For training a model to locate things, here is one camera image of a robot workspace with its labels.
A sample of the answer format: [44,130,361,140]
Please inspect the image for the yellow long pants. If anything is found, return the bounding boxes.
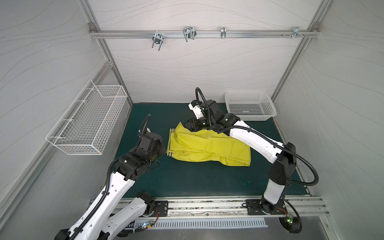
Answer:
[167,123,251,167]

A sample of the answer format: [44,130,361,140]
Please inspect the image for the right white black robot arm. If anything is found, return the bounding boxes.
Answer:
[184,100,296,215]

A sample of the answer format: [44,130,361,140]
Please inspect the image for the small metal hook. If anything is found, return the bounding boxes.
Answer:
[221,27,227,39]

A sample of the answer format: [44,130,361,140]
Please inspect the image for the left black corrugated cable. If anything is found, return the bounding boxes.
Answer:
[67,113,160,240]

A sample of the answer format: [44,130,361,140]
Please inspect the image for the white wire wall basket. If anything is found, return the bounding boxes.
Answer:
[46,80,128,156]

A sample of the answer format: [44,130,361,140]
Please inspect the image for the white plastic perforated basket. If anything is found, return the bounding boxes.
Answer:
[225,91,277,121]

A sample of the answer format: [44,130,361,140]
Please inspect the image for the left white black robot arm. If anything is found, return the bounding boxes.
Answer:
[55,133,165,240]

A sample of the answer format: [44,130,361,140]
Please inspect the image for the white slotted cable duct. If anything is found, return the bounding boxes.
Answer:
[150,217,268,230]

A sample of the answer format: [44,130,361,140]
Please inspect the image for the horizontal aluminium rail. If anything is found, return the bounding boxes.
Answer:
[90,29,321,39]

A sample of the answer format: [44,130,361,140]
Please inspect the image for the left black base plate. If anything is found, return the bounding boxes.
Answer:
[148,201,169,218]

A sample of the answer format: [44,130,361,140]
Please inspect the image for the metal U-bolt hook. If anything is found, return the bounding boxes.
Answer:
[152,33,164,51]

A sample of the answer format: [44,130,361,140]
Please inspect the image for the metal bracket hook right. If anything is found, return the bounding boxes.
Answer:
[282,27,309,39]

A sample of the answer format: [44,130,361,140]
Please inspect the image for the right black corrugated cable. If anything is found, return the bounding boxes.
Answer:
[194,86,320,234]

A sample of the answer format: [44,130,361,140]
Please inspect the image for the metal double hook clamp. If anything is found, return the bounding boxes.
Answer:
[183,27,197,42]

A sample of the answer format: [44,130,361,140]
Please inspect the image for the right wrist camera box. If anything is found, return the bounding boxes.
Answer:
[188,101,205,119]

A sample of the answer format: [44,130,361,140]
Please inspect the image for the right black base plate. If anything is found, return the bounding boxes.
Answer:
[242,199,288,216]

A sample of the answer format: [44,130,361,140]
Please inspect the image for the black corrugated cable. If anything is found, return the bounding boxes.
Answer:
[67,113,160,240]
[194,86,320,234]

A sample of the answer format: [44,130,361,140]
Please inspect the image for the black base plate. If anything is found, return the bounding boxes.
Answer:
[148,201,169,218]
[242,199,288,216]

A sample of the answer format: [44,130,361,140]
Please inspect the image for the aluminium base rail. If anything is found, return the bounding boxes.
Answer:
[89,196,331,221]

